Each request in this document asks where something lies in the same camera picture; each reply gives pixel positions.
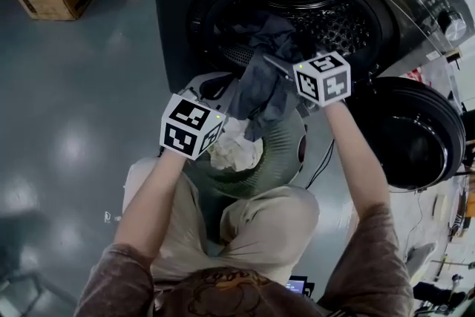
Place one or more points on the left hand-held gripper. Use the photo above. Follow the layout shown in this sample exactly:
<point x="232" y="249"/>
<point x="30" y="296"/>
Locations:
<point x="189" y="130"/>

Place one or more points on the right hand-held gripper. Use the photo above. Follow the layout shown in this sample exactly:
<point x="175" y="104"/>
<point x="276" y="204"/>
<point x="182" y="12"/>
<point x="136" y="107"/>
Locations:
<point x="326" y="81"/>

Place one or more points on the dark grey garment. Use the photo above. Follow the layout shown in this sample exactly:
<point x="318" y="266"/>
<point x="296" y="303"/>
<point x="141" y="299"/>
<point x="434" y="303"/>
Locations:
<point x="263" y="85"/>

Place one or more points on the white towel clothes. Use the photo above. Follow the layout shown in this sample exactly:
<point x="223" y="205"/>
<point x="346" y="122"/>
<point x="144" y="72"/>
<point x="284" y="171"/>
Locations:
<point x="237" y="150"/>

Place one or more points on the black washing machine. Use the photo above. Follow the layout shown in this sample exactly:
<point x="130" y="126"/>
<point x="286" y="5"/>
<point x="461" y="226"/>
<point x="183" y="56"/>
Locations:
<point x="178" y="11"/>

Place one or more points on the green laundry basket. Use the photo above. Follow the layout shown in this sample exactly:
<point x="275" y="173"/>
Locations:
<point x="274" y="159"/>

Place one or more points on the person's left forearm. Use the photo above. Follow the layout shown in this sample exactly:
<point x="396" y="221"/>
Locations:
<point x="148" y="204"/>

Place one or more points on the person's right forearm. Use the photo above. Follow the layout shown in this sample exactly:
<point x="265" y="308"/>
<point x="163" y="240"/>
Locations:
<point x="360" y="167"/>

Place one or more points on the black washing machine door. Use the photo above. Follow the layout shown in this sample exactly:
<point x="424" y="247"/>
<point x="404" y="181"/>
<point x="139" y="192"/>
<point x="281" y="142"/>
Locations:
<point x="412" y="133"/>

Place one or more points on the person's beige trousers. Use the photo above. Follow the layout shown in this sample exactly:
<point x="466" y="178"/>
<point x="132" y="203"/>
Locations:
<point x="267" y="226"/>

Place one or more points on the person's brown printed shirt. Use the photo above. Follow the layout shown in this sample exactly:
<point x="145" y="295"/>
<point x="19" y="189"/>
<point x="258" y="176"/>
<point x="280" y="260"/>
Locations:
<point x="241" y="297"/>

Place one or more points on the small black tablet screen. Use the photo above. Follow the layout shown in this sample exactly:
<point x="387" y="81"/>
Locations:
<point x="297" y="286"/>

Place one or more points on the white and yellow foam cushion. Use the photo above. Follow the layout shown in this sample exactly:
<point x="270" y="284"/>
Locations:
<point x="419" y="256"/>

